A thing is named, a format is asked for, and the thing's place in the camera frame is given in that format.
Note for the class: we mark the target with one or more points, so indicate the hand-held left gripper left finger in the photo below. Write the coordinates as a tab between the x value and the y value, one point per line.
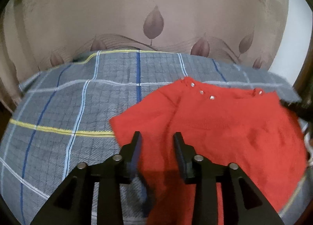
135	156

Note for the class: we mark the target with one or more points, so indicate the red knit sweater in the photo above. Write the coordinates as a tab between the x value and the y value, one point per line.
220	129

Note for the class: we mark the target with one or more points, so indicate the grey plaid blanket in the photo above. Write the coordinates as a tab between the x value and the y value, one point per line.
61	98

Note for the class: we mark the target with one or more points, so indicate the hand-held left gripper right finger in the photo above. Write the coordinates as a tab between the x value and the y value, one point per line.
182	161

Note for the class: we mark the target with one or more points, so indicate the dark wooden frame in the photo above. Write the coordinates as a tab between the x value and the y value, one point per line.
304	80

